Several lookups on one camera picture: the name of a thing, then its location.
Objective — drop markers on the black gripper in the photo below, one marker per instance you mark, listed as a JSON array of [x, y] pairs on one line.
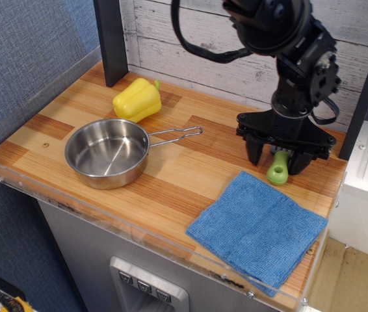
[[308, 141]]

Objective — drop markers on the green handled grey spatula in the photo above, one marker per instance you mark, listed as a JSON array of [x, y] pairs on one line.
[[278, 172]]

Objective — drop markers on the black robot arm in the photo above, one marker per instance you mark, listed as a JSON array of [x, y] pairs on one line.
[[305, 61]]

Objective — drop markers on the blue folded cloth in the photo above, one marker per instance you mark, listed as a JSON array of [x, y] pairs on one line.
[[258, 231]]

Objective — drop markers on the yellow toy bell pepper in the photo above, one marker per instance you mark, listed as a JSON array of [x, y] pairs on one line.
[[139, 100]]

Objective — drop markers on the stainless steel pan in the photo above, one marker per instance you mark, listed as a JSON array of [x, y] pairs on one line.
[[112, 153]]

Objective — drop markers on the silver dispenser button panel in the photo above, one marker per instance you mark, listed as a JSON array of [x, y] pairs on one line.
[[141, 290]]

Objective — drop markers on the grey toy fridge cabinet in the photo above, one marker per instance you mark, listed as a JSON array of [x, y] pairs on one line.
[[155, 241]]

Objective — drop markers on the clear acrylic table guard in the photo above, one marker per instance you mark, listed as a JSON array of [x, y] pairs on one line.
[[186, 176]]

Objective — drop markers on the yellow object bottom corner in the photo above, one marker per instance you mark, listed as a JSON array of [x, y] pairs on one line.
[[17, 305]]

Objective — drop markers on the left dark frame post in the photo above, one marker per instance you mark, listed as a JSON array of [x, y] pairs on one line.
[[111, 38]]

